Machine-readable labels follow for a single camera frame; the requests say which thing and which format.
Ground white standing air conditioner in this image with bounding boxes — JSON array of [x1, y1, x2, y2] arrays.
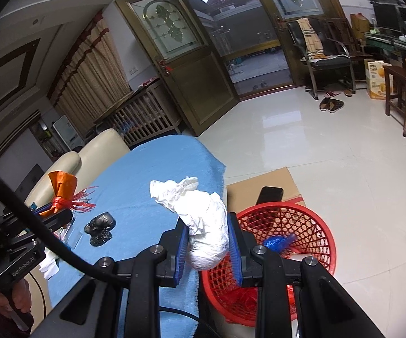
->
[[52, 115, 82, 150]]

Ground red plastic basket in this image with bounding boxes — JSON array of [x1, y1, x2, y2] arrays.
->
[[198, 202, 338, 328]]

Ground clear plastic piece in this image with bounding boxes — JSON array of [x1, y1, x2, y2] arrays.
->
[[57, 218, 83, 250]]

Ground brown wooden stool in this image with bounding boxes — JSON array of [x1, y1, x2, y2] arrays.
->
[[384, 65, 406, 116]]

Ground black metal-frame chair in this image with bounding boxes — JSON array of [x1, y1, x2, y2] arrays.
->
[[287, 17, 356, 100]]

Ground person's left hand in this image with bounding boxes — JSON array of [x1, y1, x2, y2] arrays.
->
[[11, 281, 33, 324]]

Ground orange-red plastic bag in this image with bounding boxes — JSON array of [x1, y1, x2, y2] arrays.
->
[[38, 171, 96, 217]]

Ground yellow cardboard box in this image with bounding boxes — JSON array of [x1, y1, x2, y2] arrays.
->
[[364, 59, 394, 100]]

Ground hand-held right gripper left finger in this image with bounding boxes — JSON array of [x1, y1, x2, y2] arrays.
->
[[30, 220, 189, 338]]

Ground striped beige scarf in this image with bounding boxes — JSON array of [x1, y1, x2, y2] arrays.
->
[[296, 17, 325, 60]]

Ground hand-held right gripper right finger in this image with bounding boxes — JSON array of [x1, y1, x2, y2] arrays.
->
[[227, 213, 387, 338]]

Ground black computer monitor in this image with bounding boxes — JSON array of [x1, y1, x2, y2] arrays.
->
[[372, 2, 402, 32]]

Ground black plastic bag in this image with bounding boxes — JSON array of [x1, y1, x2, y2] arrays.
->
[[84, 212, 116, 247]]

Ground black cable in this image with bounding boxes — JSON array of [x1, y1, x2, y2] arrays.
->
[[0, 162, 133, 284]]

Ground blue plastic bag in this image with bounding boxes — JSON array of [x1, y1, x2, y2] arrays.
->
[[263, 234, 297, 252]]

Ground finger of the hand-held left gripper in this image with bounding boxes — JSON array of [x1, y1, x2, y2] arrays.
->
[[27, 202, 54, 217], [39, 208, 74, 233]]

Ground brown paper bag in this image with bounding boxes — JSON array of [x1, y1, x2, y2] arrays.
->
[[350, 12, 371, 45]]

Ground black television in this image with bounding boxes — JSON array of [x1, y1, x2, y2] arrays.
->
[[13, 165, 46, 201]]

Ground beige curtains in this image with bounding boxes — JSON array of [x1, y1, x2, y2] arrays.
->
[[48, 12, 133, 131]]

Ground cream leather sofa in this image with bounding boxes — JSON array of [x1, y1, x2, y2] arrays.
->
[[23, 128, 131, 205]]

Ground wooden crib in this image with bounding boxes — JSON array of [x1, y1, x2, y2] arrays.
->
[[94, 79, 182, 146]]

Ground black flat device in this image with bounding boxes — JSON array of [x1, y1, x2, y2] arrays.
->
[[256, 186, 284, 206]]

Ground blue tablecloth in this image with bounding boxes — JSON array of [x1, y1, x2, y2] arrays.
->
[[23, 134, 226, 338]]

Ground dark wooden armchair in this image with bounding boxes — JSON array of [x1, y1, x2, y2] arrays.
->
[[324, 17, 374, 60]]

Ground white tissue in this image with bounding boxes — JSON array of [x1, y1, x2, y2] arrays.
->
[[150, 176, 230, 272]]

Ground brown cardboard sheet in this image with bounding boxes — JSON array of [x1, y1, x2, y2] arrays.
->
[[226, 166, 307, 219]]

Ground green desk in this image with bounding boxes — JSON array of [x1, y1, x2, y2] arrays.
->
[[360, 32, 406, 57]]

